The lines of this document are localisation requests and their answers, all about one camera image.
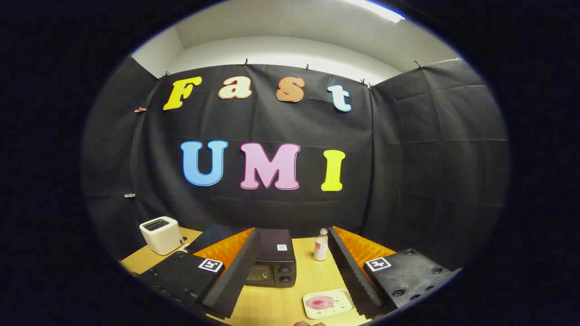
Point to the cream square plate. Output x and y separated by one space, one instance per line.
342 301

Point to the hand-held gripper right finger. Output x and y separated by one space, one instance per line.
349 271

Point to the clear plastic bottle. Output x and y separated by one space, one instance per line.
321 249

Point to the white toaster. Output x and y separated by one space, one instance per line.
161 235

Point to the pink round food slice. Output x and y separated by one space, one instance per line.
319 302

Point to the row of black cloth clips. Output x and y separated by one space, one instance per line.
246 62

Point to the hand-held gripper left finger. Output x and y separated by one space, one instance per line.
240 271

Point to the black toaster oven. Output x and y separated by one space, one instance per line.
276 258

